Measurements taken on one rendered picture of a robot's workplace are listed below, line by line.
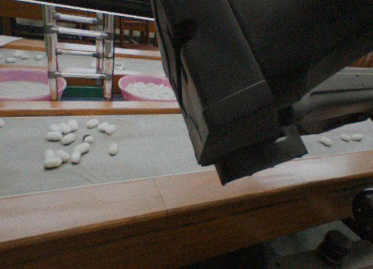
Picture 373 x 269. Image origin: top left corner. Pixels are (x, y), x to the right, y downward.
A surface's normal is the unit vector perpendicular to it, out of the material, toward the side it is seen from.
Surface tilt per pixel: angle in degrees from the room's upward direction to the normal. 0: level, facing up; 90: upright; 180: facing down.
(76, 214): 0
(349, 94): 38
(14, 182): 0
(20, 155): 0
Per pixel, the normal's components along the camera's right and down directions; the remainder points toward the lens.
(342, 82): 0.50, -0.40
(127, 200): 0.18, -0.87
